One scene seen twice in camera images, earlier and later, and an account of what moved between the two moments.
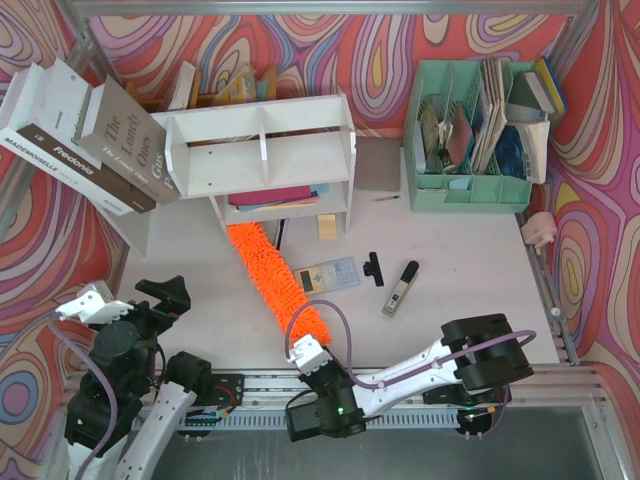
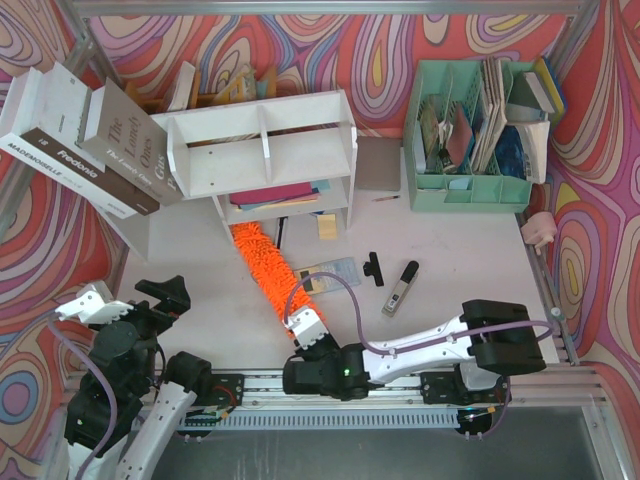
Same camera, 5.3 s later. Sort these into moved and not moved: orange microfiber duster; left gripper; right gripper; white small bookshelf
Moved: right gripper
Not moved: orange microfiber duster; white small bookshelf; left gripper
